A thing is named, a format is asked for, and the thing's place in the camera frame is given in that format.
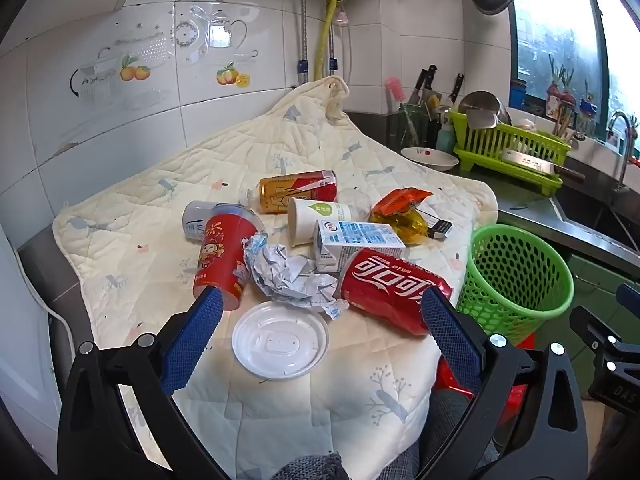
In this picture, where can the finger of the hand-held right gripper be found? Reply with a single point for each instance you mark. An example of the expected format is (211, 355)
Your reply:
(629, 295)
(600, 332)

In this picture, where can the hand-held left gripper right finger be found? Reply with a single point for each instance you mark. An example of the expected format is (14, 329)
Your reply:
(450, 340)

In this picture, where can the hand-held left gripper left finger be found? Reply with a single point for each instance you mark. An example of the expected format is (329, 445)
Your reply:
(192, 340)

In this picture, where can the green plastic basket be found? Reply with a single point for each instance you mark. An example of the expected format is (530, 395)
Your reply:
(505, 300)

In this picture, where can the red cola can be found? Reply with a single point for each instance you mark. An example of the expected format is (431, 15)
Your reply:
(390, 285)

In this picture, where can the white plastic lid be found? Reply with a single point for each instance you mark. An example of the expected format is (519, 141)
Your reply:
(280, 340)

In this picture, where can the red printed plastic cup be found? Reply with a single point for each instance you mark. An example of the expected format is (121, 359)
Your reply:
(220, 255)

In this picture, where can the white paper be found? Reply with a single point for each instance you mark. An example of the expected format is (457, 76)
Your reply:
(280, 270)

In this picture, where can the black and white cigarette pack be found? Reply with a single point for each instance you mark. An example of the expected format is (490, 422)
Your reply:
(440, 227)

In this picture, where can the orange snack wrapper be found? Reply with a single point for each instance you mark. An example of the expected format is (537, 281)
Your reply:
(400, 210)

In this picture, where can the white and blue milk carton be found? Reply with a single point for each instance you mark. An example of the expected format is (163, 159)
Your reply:
(350, 240)

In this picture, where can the white paper cup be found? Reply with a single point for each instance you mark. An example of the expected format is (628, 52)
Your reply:
(310, 220)

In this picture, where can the red plastic stool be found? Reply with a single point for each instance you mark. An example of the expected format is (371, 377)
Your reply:
(450, 375)

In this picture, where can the steel sink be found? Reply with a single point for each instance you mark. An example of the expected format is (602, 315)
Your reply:
(590, 210)

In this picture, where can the blue and silver can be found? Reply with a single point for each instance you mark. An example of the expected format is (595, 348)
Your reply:
(197, 220)

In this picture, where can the cream quilted blanket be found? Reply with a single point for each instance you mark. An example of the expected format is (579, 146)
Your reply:
(150, 210)

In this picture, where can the steel faucet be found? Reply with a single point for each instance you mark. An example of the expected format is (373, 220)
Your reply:
(627, 150)

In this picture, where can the steel cleaver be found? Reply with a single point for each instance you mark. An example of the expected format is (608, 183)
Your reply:
(525, 162)

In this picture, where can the gold and red drink bottle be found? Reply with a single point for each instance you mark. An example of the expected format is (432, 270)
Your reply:
(295, 190)

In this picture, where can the white bowl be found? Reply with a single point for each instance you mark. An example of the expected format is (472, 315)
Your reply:
(430, 157)

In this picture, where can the green dish rack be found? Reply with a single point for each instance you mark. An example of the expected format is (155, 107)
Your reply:
(500, 145)

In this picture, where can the teal bottle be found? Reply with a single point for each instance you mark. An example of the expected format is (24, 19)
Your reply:
(445, 137)

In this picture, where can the potted plant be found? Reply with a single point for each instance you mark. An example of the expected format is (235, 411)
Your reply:
(557, 92)

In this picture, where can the blue container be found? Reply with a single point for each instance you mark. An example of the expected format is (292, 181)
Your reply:
(518, 94)

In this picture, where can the steel bowl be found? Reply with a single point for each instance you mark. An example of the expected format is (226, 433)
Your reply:
(480, 105)

